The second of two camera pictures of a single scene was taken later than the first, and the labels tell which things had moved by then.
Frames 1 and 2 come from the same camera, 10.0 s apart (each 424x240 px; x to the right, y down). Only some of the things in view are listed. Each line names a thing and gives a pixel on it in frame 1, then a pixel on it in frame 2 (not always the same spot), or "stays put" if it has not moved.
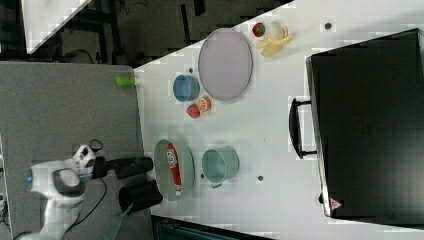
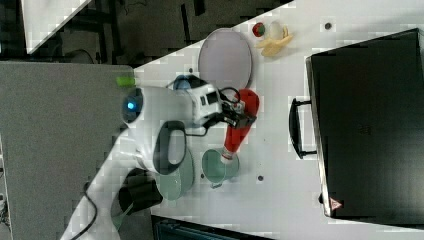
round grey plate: x=225 y=64 stays put
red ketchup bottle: x=174 y=163 -> x=237 y=134
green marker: x=126 y=81 stays put
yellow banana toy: x=272 y=47 stays put
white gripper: x=122 y=168 -> x=206 y=101
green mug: x=220 y=164 stays put
